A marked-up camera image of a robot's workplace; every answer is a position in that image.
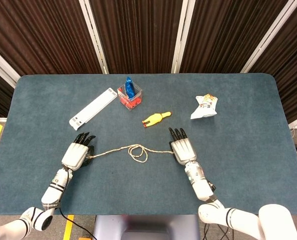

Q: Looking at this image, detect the crumpled white snack bag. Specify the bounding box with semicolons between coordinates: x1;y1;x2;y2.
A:
190;93;219;120

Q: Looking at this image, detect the red plastic pieces pile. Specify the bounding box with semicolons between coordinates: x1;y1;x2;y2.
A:
120;96;142;110

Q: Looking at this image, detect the long white plastic bracket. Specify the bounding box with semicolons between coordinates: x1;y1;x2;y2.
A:
68;87;118;131

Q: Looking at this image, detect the clear plastic square box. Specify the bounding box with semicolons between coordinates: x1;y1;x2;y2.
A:
117;84;144;112

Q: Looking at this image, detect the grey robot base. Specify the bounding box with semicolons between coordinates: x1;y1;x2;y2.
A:
92;214;202;240

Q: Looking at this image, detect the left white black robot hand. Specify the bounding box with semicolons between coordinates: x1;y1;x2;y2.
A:
60;131;97;172

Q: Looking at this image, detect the teal felt table cover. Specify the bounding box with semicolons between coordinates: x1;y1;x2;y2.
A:
0;72;297;216

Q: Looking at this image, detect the blue foil packet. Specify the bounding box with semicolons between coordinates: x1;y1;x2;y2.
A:
124;76;136;99

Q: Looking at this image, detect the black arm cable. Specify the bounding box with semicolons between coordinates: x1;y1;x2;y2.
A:
59;168;96;240

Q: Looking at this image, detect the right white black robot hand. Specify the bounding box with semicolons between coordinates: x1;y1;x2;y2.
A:
167;126;198;166

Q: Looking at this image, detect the yellow rubber chicken toy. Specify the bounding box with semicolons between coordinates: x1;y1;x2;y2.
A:
141;111;173;129

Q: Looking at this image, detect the beige braided rope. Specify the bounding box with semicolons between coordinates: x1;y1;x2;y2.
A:
86;143;175;164

